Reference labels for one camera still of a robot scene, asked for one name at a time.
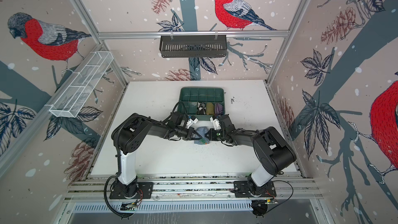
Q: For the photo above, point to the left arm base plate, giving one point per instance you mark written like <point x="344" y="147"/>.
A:
<point x="134" y="190"/>

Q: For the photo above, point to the olive rolled sock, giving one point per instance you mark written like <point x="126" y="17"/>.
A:
<point x="210" y="108"/>

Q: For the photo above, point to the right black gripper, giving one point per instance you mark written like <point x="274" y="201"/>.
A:
<point x="212" y="136"/>

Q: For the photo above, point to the black grey argyle sock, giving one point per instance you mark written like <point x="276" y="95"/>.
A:
<point x="201" y="108"/>

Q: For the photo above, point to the aluminium frame back bar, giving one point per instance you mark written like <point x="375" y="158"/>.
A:
<point x="154" y="35"/>

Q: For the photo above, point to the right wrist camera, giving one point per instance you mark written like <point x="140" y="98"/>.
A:
<point x="215" y="122"/>

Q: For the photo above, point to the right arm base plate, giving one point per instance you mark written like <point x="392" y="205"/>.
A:
<point x="248" y="189"/>

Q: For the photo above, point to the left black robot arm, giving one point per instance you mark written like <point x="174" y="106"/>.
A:
<point x="129" y="135"/>

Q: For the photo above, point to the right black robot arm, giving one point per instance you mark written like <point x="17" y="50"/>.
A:
<point x="271" y="149"/>

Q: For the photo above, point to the purple rolled sock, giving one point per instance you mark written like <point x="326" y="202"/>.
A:
<point x="219" y="109"/>

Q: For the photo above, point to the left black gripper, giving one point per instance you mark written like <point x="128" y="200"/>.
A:
<point x="189" y="136"/>

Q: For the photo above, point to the white mesh wall basket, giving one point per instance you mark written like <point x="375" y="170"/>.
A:
<point x="74" y="97"/>

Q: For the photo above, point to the black hanging wire basket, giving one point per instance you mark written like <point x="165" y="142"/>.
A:
<point x="193" y="46"/>

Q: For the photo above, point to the green compartment tray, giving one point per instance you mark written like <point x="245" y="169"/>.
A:
<point x="190" y="96"/>

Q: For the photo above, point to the blue orange green striped sock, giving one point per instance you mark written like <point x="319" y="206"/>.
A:
<point x="202" y="132"/>

